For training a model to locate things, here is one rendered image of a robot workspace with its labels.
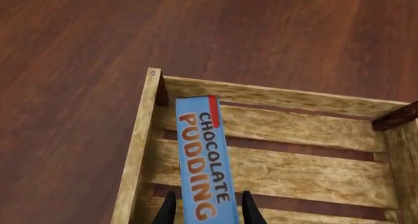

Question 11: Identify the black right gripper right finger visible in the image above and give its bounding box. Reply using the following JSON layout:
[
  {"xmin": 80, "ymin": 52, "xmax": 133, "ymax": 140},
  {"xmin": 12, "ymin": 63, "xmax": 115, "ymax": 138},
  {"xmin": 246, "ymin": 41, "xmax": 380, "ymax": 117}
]
[{"xmin": 242, "ymin": 190, "xmax": 266, "ymax": 224}]

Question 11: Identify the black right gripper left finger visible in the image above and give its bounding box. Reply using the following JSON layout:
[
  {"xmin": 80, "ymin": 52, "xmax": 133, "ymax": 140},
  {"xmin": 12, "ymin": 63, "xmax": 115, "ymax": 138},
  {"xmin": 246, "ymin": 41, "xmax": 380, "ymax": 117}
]
[{"xmin": 153, "ymin": 191, "xmax": 178, "ymax": 224}]

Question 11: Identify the blue chocolate pudding box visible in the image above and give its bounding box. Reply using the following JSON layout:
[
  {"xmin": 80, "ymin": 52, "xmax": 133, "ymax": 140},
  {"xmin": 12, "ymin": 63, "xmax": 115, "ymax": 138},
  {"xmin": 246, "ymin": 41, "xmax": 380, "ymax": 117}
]
[{"xmin": 175, "ymin": 95, "xmax": 240, "ymax": 224}]

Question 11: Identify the wooden slat tray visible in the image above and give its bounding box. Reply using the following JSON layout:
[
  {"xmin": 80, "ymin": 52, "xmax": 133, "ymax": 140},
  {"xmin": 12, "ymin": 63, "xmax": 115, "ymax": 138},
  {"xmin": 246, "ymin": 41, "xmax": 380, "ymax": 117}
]
[{"xmin": 109, "ymin": 67, "xmax": 418, "ymax": 224}]

